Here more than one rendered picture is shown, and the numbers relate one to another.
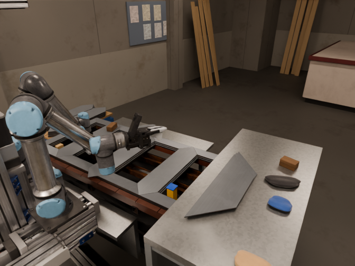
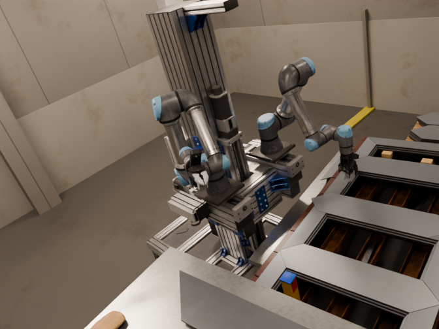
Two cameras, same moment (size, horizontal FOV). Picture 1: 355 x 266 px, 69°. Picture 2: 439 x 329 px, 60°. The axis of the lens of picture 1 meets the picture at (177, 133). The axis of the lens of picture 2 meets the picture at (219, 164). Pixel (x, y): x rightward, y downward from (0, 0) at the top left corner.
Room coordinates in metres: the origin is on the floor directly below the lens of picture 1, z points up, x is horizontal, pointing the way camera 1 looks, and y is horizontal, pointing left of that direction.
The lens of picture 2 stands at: (1.55, -1.22, 2.26)
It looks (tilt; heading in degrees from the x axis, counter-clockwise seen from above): 29 degrees down; 104
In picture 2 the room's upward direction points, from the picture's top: 16 degrees counter-clockwise
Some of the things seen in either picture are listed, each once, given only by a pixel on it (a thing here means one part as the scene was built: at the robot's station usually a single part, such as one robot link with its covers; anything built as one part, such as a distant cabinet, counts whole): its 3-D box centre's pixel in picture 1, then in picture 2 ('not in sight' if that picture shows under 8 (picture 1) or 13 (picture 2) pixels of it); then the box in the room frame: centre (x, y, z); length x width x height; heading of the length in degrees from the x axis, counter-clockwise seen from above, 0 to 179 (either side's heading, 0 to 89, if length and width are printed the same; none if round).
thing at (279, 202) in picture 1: (280, 203); not in sight; (1.03, -0.53, 1.06); 0.12 x 0.10 x 0.03; 59
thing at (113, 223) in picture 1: (64, 193); (315, 200); (1.58, 0.88, 0.66); 1.30 x 0.20 x 0.03; 57
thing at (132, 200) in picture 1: (91, 181); (315, 206); (1.58, 0.65, 0.80); 1.62 x 0.04 x 0.06; 57
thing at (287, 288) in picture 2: (171, 199); (291, 292); (1.39, 0.04, 0.78); 0.05 x 0.05 x 0.19; 57
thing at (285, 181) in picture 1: (282, 181); not in sight; (1.21, -0.61, 1.06); 0.20 x 0.10 x 0.03; 77
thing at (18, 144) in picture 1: (11, 149); (267, 125); (1.36, 1.01, 1.20); 0.13 x 0.12 x 0.14; 40
